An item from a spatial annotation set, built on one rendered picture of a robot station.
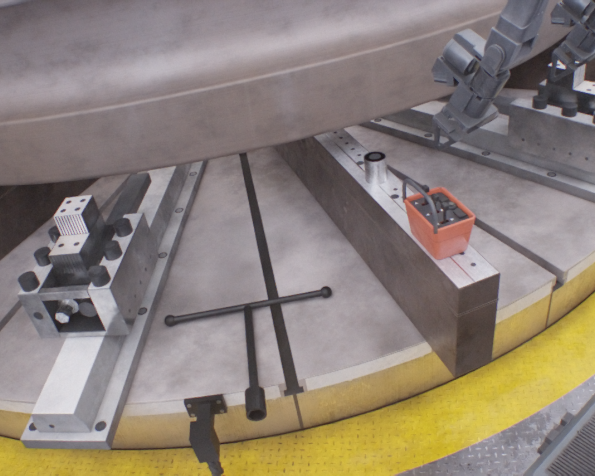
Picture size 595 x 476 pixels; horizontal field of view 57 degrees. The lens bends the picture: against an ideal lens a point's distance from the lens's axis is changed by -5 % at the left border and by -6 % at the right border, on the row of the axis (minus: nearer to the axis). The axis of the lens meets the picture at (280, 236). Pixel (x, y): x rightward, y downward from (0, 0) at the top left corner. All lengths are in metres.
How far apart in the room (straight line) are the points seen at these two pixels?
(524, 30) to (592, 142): 1.60
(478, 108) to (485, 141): 1.82
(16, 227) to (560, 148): 2.60
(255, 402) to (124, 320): 0.53
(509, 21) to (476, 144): 1.99
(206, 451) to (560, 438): 1.07
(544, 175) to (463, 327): 1.22
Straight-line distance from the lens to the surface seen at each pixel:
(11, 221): 3.10
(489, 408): 2.23
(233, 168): 3.16
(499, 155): 2.94
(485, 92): 1.12
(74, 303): 2.12
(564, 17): 1.52
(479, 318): 1.77
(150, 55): 2.10
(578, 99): 2.68
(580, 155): 2.64
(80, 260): 2.01
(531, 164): 2.87
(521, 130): 2.73
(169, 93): 2.01
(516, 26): 1.03
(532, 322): 2.41
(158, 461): 2.26
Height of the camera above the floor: 1.78
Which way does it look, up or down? 35 degrees down
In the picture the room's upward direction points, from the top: 11 degrees counter-clockwise
